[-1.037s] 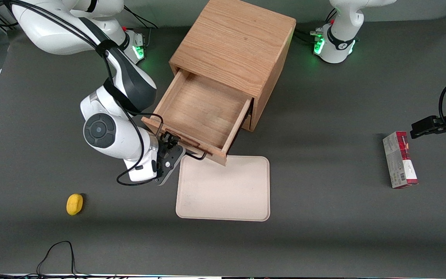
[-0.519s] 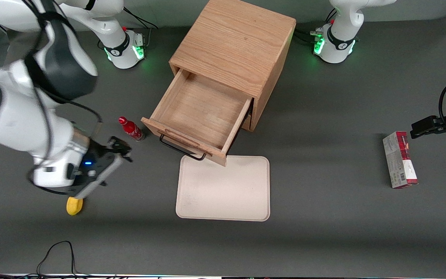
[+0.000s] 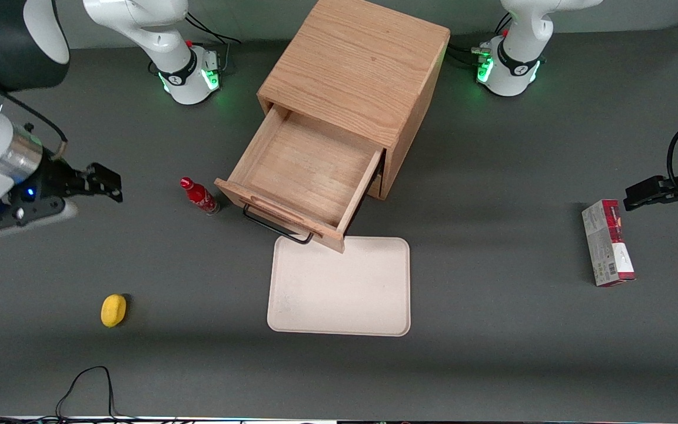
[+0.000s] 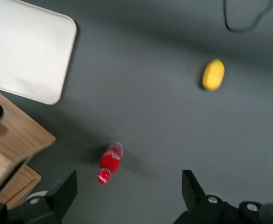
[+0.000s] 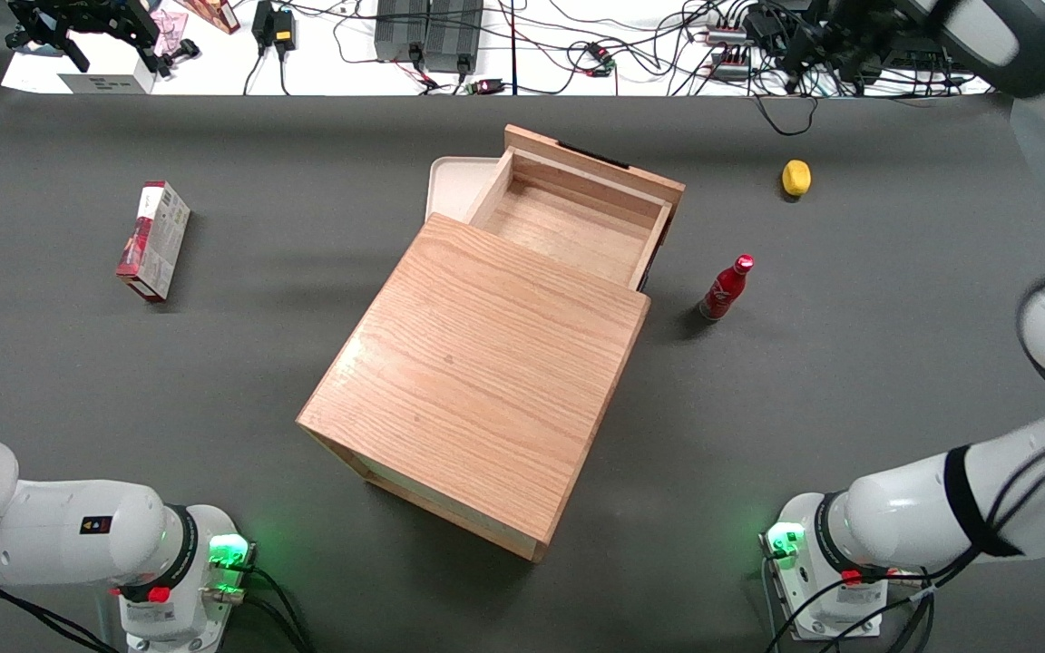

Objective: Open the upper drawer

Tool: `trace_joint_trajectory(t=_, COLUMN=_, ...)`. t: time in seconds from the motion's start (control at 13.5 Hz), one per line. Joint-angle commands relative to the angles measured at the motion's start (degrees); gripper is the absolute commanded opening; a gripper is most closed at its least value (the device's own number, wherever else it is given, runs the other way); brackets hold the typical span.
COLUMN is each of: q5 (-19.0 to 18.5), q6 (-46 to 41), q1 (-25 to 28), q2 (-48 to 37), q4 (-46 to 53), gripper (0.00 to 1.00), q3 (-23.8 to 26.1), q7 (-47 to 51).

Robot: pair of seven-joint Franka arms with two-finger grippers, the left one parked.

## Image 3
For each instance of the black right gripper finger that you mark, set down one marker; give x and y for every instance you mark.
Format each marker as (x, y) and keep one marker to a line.
(106, 191)
(105, 175)

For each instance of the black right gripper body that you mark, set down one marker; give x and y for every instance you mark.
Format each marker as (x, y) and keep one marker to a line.
(56, 178)

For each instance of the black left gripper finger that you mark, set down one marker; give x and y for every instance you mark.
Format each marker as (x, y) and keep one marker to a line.
(648, 187)
(651, 202)

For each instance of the deep wooden drawer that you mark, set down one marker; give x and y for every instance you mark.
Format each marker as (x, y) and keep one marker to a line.
(303, 171)

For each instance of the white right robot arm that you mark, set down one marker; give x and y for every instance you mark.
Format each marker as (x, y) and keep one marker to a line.
(156, 35)

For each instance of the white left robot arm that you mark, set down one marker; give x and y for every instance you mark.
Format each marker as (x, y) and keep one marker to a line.
(521, 41)

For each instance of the shallow-front wooden drawer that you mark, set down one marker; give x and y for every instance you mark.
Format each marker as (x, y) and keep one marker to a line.
(378, 187)

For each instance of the oak wooden drawer cabinet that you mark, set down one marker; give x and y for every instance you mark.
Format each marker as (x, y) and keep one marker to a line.
(362, 59)

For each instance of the grey and red carton box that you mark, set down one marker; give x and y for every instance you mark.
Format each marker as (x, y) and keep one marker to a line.
(604, 247)

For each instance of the red cola bottle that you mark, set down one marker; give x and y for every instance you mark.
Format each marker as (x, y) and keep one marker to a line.
(199, 196)

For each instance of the yellow lemon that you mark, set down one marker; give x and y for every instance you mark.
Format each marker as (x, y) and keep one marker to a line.
(113, 310)

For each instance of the beige plastic tray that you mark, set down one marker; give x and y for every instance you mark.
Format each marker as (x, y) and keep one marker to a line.
(339, 288)

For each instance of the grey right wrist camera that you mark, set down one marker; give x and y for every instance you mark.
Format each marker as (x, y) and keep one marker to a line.
(21, 217)

